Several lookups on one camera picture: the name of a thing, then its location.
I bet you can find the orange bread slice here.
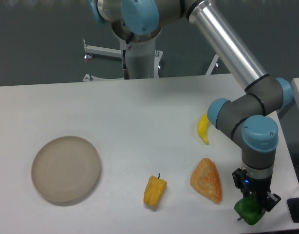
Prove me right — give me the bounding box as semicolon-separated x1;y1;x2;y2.
190;158;223;204

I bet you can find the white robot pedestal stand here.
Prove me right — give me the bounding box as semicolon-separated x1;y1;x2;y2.
84;20;220;79

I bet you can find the green bell pepper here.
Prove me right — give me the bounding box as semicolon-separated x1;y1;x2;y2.
234;194;266;226

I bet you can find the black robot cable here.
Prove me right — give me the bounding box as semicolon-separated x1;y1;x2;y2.
122;32;134;80

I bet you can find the yellow bell pepper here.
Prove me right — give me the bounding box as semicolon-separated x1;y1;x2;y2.
143;173;168;207

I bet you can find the black device at edge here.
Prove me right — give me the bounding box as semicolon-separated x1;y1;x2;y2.
287;197;299;223

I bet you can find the yellow banana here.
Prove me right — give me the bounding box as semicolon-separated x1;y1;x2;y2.
197;113;209;145

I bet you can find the beige round plate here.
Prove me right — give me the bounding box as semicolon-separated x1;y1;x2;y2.
31;136;101;205

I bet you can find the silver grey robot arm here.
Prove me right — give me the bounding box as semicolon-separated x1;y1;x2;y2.
89;0;294;211

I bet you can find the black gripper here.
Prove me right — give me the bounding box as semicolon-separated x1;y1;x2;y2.
232;166;281;212

